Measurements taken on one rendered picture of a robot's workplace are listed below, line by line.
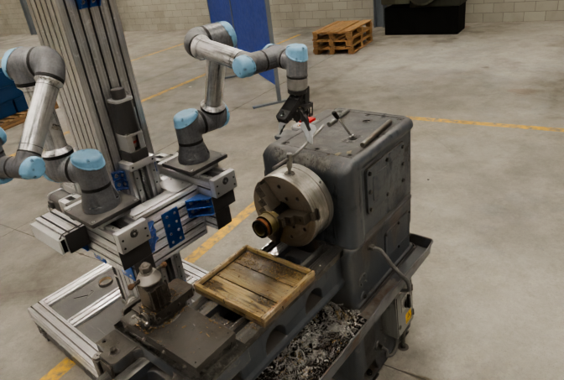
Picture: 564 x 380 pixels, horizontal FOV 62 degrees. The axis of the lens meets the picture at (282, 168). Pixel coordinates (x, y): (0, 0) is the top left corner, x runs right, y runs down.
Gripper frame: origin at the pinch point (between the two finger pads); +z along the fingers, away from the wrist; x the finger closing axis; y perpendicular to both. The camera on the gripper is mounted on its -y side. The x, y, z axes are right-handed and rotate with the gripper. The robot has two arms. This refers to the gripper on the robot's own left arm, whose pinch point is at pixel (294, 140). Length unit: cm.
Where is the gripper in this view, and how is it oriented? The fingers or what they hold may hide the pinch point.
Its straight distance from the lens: 177.9
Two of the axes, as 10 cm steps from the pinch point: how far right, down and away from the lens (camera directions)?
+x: -8.0, -2.8, 5.4
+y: 6.1, -4.1, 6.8
